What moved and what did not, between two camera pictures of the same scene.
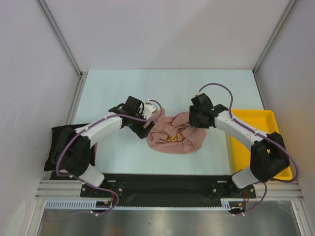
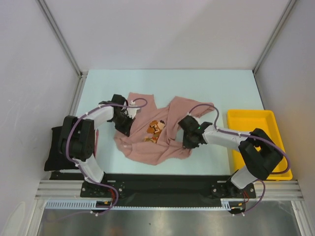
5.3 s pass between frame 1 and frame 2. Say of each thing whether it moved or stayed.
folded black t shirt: stayed
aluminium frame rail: stayed
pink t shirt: moved
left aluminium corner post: stayed
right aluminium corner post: stayed
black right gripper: moved
